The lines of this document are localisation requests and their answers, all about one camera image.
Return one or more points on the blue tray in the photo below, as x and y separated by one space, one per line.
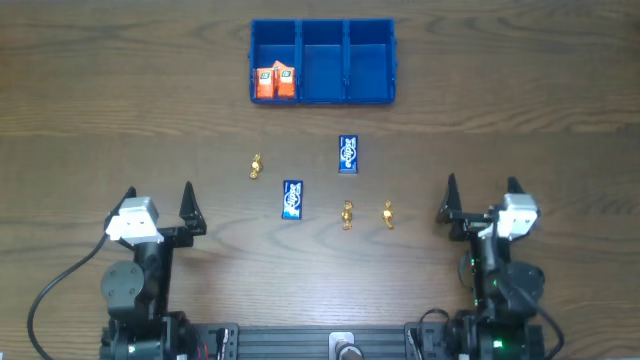
322 75

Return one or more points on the gold candy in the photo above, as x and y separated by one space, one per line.
256 166
347 215
388 214

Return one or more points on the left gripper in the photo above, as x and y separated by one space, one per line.
175 237

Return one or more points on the mounting rail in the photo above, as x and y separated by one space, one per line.
290 342

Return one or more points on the blue candy pack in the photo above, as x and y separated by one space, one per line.
292 200
348 154

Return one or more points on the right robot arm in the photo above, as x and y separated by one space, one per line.
520 285

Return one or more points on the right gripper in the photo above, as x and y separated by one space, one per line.
467 226

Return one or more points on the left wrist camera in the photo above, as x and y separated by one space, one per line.
132 220

